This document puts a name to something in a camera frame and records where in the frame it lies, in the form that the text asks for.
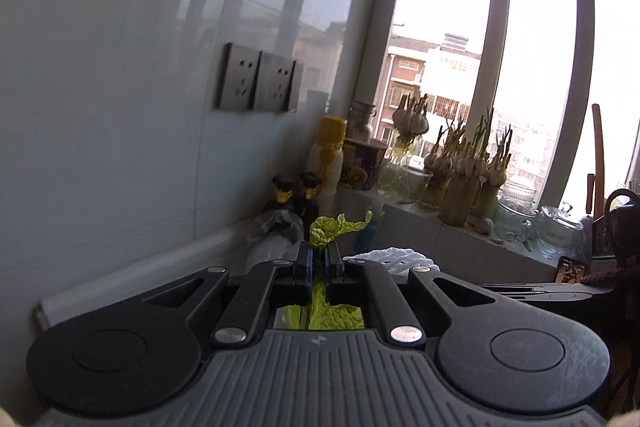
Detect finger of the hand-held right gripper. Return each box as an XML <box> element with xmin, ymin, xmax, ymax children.
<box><xmin>481</xmin><ymin>283</ymin><xmax>551</xmax><ymax>300</ymax></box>

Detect black kettle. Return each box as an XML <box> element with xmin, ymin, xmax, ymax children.
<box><xmin>592</xmin><ymin>188</ymin><xmax>640</xmax><ymax>260</ymax></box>

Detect napa cabbage leaf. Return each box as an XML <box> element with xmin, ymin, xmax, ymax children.
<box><xmin>277</xmin><ymin>211</ymin><xmax>373</xmax><ymax>332</ymax></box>

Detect white window frame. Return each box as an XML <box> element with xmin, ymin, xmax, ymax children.
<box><xmin>325</xmin><ymin>0</ymin><xmax>640</xmax><ymax>218</ymax></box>

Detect garlic bunch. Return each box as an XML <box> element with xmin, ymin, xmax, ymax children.
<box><xmin>391</xmin><ymin>93</ymin><xmax>431</xmax><ymax>145</ymax></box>

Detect white foam net sleeve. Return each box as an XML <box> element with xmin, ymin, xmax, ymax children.
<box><xmin>350</xmin><ymin>247</ymin><xmax>436</xmax><ymax>278</ymax></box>

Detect white bottle with yellow cap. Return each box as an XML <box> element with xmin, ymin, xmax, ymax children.
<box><xmin>306</xmin><ymin>116</ymin><xmax>347</xmax><ymax>212</ymax></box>

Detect clear glass jar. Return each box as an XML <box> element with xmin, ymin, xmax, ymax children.
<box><xmin>385</xmin><ymin>152</ymin><xmax>433</xmax><ymax>205</ymax></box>

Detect glass bottle metal cap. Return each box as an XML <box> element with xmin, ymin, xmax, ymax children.
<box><xmin>348</xmin><ymin>101</ymin><xmax>378</xmax><ymax>142</ymax></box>

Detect glass jar with lid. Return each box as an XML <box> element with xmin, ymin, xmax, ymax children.
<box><xmin>537</xmin><ymin>202</ymin><xmax>586</xmax><ymax>260</ymax></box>

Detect white backsplash strip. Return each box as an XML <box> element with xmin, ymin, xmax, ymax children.
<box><xmin>35</xmin><ymin>219</ymin><xmax>261</xmax><ymax>333</ymax></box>

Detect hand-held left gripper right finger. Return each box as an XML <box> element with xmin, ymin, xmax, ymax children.
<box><xmin>325</xmin><ymin>244</ymin><xmax>501</xmax><ymax>349</ymax></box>

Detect clear container with blue label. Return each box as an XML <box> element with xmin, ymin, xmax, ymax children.
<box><xmin>357</xmin><ymin>207</ymin><xmax>386</xmax><ymax>253</ymax></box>

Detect cut glass bowl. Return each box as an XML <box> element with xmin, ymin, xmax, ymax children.
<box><xmin>497</xmin><ymin>179</ymin><xmax>538</xmax><ymax>243</ymax></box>

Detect sprouting garlic in jars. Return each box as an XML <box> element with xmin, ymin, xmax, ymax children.
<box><xmin>375</xmin><ymin>22</ymin><xmax>561</xmax><ymax>188</ymax></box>

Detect person's right forearm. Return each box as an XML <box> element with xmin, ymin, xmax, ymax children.
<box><xmin>582</xmin><ymin>264</ymin><xmax>640</xmax><ymax>303</ymax></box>

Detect wooden stick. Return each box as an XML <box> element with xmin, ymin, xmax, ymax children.
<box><xmin>586</xmin><ymin>103</ymin><xmax>607</xmax><ymax>215</ymax></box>

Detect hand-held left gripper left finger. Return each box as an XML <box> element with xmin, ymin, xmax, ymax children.
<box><xmin>142</xmin><ymin>243</ymin><xmax>317</xmax><ymax>349</ymax></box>

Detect clear plastic bag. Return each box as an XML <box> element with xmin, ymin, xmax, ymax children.
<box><xmin>245</xmin><ymin>209</ymin><xmax>306</xmax><ymax>273</ymax></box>

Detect shiny brown box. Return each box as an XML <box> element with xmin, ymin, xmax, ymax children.
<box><xmin>555</xmin><ymin>256</ymin><xmax>588</xmax><ymax>285</ymax></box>

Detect purple instant noodle cup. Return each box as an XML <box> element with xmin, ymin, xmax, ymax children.
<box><xmin>340</xmin><ymin>138</ymin><xmax>390</xmax><ymax>192</ymax></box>

